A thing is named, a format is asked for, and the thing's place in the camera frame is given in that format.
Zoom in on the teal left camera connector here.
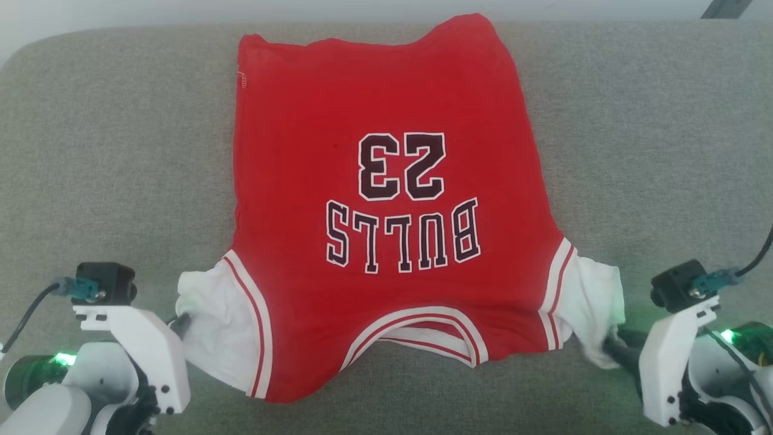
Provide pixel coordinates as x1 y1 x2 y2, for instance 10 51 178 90
53 276 101 303

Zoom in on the grey metal post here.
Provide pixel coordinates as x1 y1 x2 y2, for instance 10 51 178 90
700 0 755 19

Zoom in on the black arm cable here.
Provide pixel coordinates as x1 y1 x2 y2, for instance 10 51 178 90
733 226 773 279
0 283 62 355

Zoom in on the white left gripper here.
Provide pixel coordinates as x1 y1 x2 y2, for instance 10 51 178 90
72 304 193 416

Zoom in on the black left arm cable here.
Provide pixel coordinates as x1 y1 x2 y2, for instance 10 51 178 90
0 283 62 355

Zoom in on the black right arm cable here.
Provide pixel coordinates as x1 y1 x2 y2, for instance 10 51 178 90
733 226 773 279

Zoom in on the grey fabric sofa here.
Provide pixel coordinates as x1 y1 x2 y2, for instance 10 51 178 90
0 21 773 435

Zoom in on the red white basketball jersey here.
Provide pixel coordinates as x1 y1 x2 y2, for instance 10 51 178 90
176 13 627 404

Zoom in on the teal right camera connector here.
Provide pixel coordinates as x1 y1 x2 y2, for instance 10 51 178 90
693 268 745 298

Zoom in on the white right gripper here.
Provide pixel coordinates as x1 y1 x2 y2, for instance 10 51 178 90
603 294 721 427

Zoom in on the teal camera connector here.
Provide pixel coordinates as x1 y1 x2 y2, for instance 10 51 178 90
693 268 745 298
53 276 101 303

